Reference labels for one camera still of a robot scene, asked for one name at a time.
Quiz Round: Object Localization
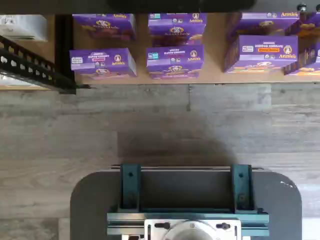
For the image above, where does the purple Annie's box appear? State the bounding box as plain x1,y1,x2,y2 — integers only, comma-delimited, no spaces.
146,44,206,80
284,12,320,40
71,13,137,42
283,41,320,77
147,12,208,47
226,12,301,37
223,34,300,75
69,47,138,79

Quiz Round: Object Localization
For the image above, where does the glossy black shelf beam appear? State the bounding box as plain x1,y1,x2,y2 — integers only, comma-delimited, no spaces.
56,0,320,15

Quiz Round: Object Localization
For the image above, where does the white patterned small box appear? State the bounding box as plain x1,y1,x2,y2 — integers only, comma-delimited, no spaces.
0,14,49,43

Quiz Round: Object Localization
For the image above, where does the teal metal crossbar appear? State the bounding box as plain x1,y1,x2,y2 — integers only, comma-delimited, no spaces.
106,208,270,237

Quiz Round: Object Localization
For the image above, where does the silver mounting plate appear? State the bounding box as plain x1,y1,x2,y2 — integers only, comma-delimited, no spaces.
144,218,242,240

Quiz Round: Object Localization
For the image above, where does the teal metal bracket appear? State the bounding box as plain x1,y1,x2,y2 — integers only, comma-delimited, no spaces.
229,163,254,214
119,163,142,213

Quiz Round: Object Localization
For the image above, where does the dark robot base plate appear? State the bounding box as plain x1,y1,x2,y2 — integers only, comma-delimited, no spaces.
69,164,303,240

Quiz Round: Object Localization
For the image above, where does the black shelf side rail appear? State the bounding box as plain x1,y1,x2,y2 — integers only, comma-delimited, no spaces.
54,14,77,87

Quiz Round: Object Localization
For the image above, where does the black perforated shelf post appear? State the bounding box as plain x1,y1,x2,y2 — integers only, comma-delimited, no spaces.
0,34,77,95

